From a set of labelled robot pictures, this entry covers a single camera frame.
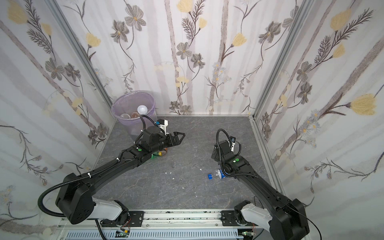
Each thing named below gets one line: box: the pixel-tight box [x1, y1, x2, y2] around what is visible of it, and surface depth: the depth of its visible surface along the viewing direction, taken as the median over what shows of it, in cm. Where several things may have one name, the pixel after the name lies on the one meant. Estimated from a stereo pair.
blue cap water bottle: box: [207, 169, 227, 180], surface depth 88 cm
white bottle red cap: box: [137, 105, 148, 115], surface depth 85 cm
